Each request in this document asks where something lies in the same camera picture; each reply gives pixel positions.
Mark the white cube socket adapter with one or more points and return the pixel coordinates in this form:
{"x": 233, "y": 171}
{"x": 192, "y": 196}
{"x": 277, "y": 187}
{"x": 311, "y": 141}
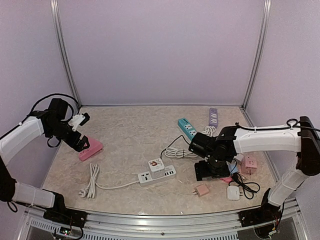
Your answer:
{"x": 156, "y": 168}

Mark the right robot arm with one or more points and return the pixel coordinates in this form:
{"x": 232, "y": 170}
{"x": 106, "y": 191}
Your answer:
{"x": 297, "y": 135}

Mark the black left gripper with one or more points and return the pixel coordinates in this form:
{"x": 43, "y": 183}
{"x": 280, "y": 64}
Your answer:
{"x": 72, "y": 142}

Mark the pink cube socket adapter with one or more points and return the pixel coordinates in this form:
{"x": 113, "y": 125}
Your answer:
{"x": 249, "y": 165}

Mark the white power strip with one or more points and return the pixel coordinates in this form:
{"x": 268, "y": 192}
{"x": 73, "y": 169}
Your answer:
{"x": 144, "y": 179}

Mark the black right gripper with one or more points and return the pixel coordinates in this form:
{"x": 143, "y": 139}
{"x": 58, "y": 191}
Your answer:
{"x": 201, "y": 171}

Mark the aluminium front rail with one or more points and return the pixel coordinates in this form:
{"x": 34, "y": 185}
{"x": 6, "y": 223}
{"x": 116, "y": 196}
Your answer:
{"x": 207, "y": 226}

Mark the beige pink plug adapter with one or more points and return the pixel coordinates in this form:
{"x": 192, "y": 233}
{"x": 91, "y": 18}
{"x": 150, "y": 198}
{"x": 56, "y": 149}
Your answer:
{"x": 201, "y": 190}

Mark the small white cube charger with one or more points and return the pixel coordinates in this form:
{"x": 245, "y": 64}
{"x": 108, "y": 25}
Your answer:
{"x": 239, "y": 158}

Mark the blue charger with black cable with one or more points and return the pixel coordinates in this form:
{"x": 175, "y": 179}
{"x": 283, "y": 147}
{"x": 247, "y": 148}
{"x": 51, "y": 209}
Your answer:
{"x": 249, "y": 189}

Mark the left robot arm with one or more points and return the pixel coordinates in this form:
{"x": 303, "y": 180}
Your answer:
{"x": 58, "y": 121}

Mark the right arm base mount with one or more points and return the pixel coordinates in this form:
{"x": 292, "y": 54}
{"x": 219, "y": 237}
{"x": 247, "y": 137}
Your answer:
{"x": 265, "y": 213}

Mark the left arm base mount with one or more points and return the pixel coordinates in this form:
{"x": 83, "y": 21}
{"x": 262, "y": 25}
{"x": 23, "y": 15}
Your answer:
{"x": 59, "y": 213}

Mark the white flat charger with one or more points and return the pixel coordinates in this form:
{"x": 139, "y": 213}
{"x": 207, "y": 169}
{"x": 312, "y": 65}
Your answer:
{"x": 233, "y": 193}

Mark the aluminium frame post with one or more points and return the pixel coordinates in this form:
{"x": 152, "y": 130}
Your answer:
{"x": 258, "y": 53}
{"x": 57, "y": 23}

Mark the pink flat charger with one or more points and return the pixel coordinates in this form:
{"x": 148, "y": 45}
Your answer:
{"x": 226, "y": 180}

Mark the teal power strip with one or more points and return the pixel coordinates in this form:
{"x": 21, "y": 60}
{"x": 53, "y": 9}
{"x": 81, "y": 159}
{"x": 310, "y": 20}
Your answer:
{"x": 186, "y": 127}

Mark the purple power strip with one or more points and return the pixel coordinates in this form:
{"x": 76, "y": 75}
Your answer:
{"x": 213, "y": 124}

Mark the pink triangular power strip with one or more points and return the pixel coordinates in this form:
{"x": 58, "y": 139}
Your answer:
{"x": 94, "y": 148}

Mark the left aluminium frame post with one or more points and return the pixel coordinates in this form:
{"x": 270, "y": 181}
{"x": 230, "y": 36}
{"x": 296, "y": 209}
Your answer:
{"x": 57, "y": 23}

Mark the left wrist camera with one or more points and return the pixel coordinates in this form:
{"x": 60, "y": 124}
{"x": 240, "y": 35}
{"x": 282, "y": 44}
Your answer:
{"x": 78, "y": 120}

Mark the right aluminium frame post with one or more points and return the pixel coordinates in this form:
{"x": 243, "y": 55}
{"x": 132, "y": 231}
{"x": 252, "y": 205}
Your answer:
{"x": 258, "y": 53}

